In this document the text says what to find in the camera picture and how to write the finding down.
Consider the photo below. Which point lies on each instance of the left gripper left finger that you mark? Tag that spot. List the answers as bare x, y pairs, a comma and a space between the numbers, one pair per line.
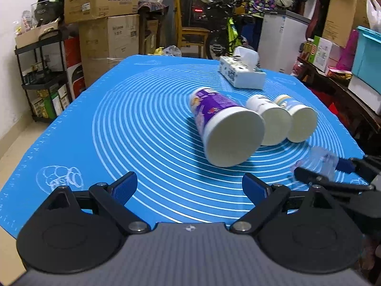
74, 231

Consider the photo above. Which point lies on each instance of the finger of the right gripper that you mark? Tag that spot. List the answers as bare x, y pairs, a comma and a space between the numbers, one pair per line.
368, 168
347, 193

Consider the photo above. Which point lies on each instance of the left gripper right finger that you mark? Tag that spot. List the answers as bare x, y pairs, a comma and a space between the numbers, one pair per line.
307, 232

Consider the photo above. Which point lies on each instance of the clear plastic cup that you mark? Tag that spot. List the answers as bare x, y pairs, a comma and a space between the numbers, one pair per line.
319, 160

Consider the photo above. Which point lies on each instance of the blue yellow paper cup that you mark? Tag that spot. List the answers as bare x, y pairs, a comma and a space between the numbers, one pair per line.
304, 118

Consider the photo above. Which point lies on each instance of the white patterned paper cup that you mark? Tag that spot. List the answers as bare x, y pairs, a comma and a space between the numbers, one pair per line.
277, 120

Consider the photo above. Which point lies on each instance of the purple paper cup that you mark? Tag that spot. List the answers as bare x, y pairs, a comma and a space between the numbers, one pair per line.
230, 132

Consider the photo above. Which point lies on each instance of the dark wooden side table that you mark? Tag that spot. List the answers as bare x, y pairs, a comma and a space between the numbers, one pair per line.
361, 122

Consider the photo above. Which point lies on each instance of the teal plastic storage bin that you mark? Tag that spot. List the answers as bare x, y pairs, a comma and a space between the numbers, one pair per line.
367, 62

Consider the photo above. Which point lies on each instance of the green white product box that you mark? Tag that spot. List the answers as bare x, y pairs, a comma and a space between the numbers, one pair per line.
324, 54

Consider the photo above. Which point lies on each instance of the white tissue pack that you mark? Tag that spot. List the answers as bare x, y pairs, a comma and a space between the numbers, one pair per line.
241, 69

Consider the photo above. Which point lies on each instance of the blue silicone baking mat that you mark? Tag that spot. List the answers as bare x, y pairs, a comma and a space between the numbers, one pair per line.
137, 118

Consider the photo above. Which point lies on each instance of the white chest freezer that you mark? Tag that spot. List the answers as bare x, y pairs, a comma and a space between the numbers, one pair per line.
282, 33

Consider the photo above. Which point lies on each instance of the tall cardboard box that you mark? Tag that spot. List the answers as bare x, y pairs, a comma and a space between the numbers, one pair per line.
343, 16

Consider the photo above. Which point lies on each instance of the black bicycle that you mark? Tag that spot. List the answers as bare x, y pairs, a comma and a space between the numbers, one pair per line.
225, 28

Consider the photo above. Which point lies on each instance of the black shelf rack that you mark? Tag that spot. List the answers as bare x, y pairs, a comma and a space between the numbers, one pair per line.
47, 90

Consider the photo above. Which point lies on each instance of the lower cardboard box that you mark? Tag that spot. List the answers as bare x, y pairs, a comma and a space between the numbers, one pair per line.
105, 42

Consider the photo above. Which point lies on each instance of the upper cardboard box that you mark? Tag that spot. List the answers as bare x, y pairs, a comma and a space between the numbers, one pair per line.
85, 10

